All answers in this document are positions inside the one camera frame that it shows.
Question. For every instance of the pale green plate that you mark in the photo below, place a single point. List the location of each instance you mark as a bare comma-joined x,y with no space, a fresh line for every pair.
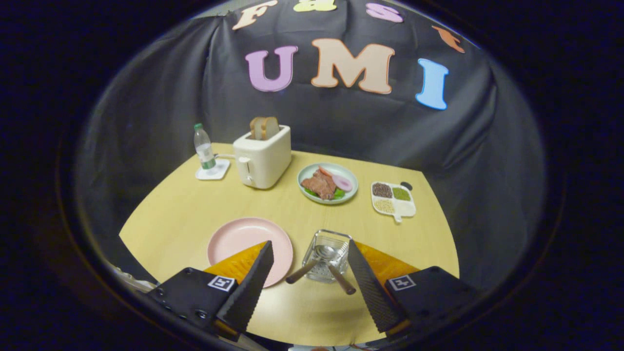
342,168

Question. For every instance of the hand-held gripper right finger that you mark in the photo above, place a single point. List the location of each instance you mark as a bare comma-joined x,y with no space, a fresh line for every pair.
373,292

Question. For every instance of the pink onion slice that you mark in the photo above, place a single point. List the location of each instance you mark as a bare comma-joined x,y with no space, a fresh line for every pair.
342,183

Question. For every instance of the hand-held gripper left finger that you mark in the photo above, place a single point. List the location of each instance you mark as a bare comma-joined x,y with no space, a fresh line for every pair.
249,287

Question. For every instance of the toasted bread slice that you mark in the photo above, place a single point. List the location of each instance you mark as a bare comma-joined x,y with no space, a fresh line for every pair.
255,127
272,127

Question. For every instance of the green lettuce leaf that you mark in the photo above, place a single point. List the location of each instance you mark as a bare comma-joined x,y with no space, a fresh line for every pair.
339,194

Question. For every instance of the white square coaster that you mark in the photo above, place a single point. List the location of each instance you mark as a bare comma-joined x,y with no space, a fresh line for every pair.
222,170

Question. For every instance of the cream white toaster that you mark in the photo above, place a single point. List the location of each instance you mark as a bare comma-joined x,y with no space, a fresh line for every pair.
265,161

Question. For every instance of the pink round plate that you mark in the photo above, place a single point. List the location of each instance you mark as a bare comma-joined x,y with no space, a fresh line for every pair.
239,239

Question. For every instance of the black backdrop cloth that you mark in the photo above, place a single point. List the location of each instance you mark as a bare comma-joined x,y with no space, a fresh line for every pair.
146,122

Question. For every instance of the red tomato slice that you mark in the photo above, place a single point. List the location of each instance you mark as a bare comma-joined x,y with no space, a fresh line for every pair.
324,171

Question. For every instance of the brown meat slices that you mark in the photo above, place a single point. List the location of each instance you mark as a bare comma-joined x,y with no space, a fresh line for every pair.
319,185

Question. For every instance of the clear plastic water bottle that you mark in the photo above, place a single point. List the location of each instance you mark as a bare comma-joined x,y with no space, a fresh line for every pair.
204,151

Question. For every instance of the white divided seasoning dish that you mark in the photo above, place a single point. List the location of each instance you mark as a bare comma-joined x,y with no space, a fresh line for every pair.
407,207

